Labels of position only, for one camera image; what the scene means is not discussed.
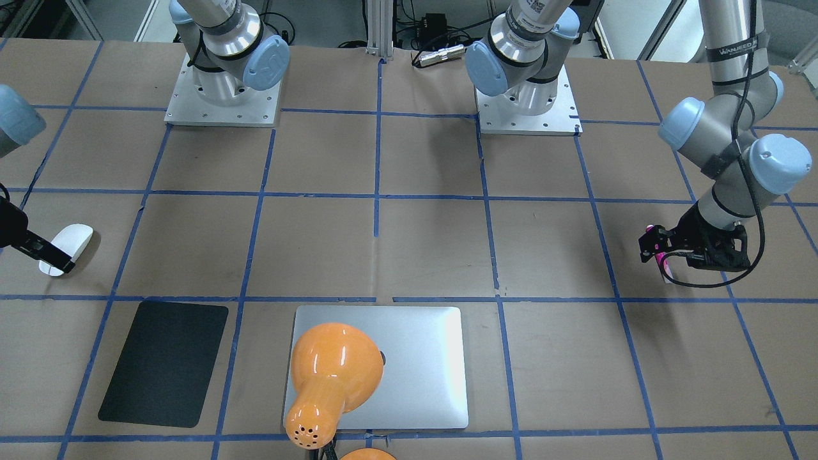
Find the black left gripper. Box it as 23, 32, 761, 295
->
638, 206, 750, 272

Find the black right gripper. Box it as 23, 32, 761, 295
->
1, 196, 75, 273

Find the white computer mouse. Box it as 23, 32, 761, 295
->
50, 222, 94, 263

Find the pink marker pen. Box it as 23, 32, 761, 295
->
640, 225, 672, 284

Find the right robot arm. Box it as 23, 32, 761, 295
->
1, 1, 290, 277

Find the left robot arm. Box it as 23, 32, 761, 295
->
465, 1, 812, 273

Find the black mousepad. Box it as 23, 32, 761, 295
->
97, 300, 229, 428

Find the silver closed laptop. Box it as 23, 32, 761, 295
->
293, 305, 468, 431

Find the silver metal connector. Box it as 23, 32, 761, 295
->
412, 44, 467, 69

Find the orange desk lamp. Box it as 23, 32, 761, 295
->
283, 323, 386, 459

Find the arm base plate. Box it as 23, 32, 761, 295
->
474, 66, 583, 136
164, 56, 282, 128

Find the aluminium frame post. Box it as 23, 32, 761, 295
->
364, 0, 394, 61

